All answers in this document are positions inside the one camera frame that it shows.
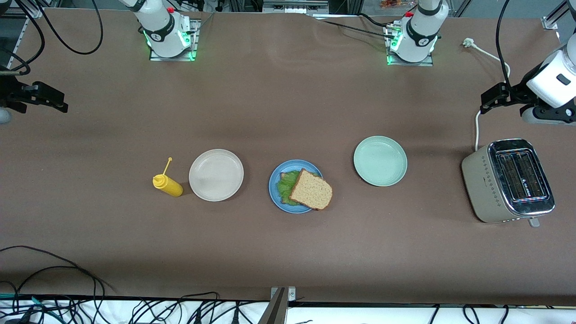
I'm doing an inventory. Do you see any blue round plate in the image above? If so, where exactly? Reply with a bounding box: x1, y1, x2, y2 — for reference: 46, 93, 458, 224
268, 159, 325, 214

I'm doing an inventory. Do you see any aluminium frame profile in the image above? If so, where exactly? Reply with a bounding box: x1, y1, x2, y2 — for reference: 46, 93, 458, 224
541, 0, 576, 31
10, 8, 45, 61

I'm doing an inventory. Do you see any white toaster power cord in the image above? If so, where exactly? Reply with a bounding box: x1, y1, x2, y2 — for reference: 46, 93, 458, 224
463, 38, 512, 152

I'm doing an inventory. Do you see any yellow squeeze sauce bottle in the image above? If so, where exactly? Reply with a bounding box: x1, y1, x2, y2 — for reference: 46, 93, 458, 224
153, 158, 184, 199

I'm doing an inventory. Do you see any aluminium bracket profile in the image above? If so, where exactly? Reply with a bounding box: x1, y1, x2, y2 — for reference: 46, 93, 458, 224
258, 286, 297, 324

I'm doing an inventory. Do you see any pale green round plate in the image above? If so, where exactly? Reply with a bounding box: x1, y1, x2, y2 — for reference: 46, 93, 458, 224
353, 135, 408, 187

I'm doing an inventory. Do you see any green lettuce leaf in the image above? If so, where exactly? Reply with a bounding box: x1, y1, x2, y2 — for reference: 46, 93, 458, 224
276, 170, 306, 207

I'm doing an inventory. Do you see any grey metal box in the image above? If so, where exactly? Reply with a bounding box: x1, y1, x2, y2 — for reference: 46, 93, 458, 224
262, 0, 330, 15

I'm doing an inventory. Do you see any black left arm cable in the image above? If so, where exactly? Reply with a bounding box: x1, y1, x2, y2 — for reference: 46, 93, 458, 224
495, 0, 513, 93

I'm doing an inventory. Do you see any black looped cable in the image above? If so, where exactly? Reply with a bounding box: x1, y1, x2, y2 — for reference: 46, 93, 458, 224
0, 0, 45, 76

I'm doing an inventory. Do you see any long black cable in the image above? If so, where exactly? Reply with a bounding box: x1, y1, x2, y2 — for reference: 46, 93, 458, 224
0, 245, 117, 295
13, 265, 107, 313

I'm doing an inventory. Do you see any beige round plate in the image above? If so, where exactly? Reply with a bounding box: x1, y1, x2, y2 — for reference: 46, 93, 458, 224
189, 148, 244, 202

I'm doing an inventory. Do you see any thin black cable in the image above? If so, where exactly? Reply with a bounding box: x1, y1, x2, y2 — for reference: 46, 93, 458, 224
310, 13, 399, 40

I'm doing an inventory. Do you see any teal cable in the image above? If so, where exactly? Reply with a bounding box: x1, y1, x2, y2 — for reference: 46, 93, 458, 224
0, 292, 61, 322

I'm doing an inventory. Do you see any beige chrome toaster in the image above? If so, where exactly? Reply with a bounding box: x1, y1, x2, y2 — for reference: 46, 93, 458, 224
461, 138, 556, 228

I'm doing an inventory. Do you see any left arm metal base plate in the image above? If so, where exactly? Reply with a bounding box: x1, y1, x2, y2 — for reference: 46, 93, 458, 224
385, 22, 435, 67

